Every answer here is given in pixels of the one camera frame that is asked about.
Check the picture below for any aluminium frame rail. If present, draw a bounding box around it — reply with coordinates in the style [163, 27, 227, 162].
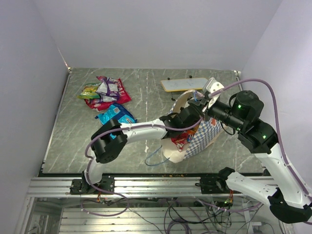
[26, 175, 271, 198]

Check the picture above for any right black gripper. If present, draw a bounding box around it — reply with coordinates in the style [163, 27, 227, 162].
[188, 94, 245, 132]

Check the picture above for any blue snack packet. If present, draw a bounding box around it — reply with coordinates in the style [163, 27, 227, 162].
[91, 103, 137, 140]

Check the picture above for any small yellow-framed whiteboard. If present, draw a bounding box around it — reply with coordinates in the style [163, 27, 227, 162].
[160, 78, 208, 92]

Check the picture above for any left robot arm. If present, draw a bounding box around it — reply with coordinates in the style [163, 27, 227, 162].
[70, 106, 203, 195]

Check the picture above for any green Fox's candy bag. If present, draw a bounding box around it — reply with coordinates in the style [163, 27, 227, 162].
[77, 83, 100, 99]

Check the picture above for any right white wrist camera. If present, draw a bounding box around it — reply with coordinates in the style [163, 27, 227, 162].
[202, 78, 224, 109]

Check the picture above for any small red snack packet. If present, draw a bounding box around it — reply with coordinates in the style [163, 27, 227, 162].
[171, 133, 188, 152]

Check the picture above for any red Real chips bag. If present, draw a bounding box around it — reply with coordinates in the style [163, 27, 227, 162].
[84, 78, 132, 112]

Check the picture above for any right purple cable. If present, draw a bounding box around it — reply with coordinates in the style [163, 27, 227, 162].
[209, 78, 312, 198]

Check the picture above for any orange Fox's candy bag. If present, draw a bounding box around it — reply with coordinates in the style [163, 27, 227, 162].
[187, 129, 197, 142]

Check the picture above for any blue checkered paper bag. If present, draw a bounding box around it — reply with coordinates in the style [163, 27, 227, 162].
[145, 89, 224, 167]

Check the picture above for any purple snack packet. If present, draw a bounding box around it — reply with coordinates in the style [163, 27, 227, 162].
[91, 96, 118, 105]
[96, 76, 120, 97]

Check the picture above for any cable bundle under table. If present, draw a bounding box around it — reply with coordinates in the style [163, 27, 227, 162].
[80, 187, 259, 234]

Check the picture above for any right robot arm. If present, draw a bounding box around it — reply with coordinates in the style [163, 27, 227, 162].
[188, 91, 312, 224]

